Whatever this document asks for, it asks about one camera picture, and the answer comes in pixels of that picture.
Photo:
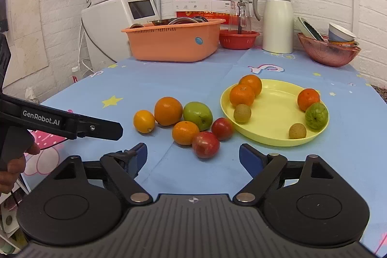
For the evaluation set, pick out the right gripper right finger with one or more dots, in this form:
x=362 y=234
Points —
x=265 y=171

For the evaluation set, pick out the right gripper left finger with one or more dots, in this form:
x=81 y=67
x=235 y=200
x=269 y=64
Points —
x=120 y=170

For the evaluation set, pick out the small yellow orange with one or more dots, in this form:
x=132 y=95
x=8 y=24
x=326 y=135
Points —
x=144 y=121

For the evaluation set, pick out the red apple front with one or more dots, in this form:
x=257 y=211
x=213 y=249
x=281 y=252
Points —
x=205 y=145

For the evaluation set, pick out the red apple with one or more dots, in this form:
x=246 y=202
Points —
x=222 y=128
x=205 y=145

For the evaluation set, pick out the medium orange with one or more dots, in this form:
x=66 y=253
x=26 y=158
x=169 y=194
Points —
x=184 y=132

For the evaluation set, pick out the person's left hand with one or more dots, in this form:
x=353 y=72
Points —
x=8 y=178

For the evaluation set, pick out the brown kiwi right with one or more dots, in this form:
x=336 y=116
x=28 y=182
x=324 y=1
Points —
x=297 y=131

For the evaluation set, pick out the brown kiwi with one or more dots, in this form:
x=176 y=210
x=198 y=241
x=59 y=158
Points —
x=242 y=113
x=297 y=131

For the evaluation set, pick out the red apple back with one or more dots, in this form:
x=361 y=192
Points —
x=222 y=128

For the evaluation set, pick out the yellow plastic plate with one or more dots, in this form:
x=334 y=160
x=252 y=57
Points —
x=274 y=111

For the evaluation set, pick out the brown kiwi left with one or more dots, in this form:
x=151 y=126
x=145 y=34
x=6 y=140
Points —
x=242 y=113

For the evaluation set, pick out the large orange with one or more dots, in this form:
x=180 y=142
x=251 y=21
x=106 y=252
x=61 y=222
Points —
x=168 y=111

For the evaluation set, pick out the green guava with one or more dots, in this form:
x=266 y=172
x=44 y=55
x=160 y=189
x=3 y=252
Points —
x=316 y=116

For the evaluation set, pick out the tangerine plate front left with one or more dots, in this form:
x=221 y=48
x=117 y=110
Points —
x=241 y=94

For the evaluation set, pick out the tangerine plate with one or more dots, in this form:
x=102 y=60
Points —
x=241 y=94
x=253 y=81

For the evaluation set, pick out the tangerine with stem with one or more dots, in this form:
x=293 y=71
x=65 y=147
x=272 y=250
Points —
x=307 y=97

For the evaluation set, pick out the green apple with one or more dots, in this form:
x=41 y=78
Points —
x=198 y=113

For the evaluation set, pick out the tangerine plate rear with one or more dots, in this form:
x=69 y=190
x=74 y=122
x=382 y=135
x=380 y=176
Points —
x=253 y=81

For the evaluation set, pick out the blue patterned tablecloth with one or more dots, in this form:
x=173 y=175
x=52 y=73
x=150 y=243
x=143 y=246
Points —
x=354 y=143

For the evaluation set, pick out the white countertop appliance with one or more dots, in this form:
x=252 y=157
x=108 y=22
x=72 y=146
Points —
x=103 y=24

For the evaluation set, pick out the pink glass bowl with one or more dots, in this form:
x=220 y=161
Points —
x=327 y=53

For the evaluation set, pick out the red plastic basket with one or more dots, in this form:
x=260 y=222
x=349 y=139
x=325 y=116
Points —
x=237 y=41

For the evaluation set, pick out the white thermos jug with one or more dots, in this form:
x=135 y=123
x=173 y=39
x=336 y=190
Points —
x=278 y=26

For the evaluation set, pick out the orange plastic basin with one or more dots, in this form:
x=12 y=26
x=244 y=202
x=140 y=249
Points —
x=186 y=42

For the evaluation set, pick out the white square plate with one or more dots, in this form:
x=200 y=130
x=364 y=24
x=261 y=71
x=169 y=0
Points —
x=307 y=29

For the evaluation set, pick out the glass pitcher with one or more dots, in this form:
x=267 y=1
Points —
x=240 y=18

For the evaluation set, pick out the stacked blue white bowls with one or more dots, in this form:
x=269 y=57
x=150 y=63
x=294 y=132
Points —
x=341 y=36

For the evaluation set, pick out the metal dishes in basin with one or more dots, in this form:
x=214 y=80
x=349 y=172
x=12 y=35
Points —
x=171 y=21

